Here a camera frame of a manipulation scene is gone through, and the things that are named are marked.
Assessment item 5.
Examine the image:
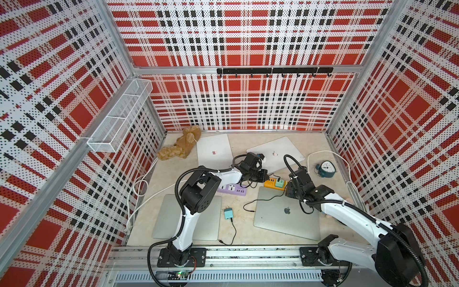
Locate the green charger adapter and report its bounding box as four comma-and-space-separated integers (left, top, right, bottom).
274, 179, 285, 189

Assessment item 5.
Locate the black cable laptop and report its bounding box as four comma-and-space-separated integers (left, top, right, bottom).
243, 191, 288, 213

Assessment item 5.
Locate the teal charger adapter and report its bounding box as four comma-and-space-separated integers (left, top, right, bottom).
224, 208, 234, 220

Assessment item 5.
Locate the black cable of teal charger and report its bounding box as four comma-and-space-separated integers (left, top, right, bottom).
218, 218, 237, 246

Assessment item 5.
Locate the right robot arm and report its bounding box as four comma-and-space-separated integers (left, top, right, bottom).
283, 154, 429, 287

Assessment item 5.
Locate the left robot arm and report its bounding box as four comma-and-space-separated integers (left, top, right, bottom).
152, 152, 268, 255

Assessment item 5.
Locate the white laptop back right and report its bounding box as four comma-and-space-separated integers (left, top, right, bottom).
247, 137, 305, 174

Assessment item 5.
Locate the white laptop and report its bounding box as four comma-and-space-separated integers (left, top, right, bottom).
247, 137, 305, 174
197, 135, 233, 170

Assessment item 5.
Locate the silver laptop front right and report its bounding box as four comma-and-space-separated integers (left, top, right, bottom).
254, 187, 320, 241

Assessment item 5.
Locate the silver laptop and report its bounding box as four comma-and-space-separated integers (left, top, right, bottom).
152, 194, 222, 241
254, 187, 320, 241

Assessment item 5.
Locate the white laptop back left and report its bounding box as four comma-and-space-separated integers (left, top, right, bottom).
197, 135, 233, 170

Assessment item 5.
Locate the silver laptop front left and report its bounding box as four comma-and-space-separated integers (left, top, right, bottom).
152, 194, 222, 241

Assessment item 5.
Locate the orange power strip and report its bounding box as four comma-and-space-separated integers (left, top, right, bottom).
264, 178, 288, 191

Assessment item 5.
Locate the purple power strip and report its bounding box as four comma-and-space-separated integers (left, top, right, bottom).
217, 184, 247, 197

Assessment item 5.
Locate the teal alarm clock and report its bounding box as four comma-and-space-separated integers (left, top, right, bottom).
315, 161, 337, 178

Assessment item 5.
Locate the brown teddy bear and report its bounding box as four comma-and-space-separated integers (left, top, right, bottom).
158, 126, 202, 161

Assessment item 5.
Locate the white cable of orange strip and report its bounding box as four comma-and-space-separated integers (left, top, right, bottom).
306, 149, 366, 212

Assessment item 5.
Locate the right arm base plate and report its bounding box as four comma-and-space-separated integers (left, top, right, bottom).
300, 246, 350, 267

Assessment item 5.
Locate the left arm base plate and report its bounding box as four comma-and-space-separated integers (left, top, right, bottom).
157, 248, 207, 268

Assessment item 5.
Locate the black hook rail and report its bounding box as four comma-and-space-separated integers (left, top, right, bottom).
216, 67, 334, 75

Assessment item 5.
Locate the white cable of purple strip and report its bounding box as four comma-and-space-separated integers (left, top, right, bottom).
126, 157, 187, 230

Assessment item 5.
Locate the white wire basket shelf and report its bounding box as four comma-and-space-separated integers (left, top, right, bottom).
87, 78, 153, 153

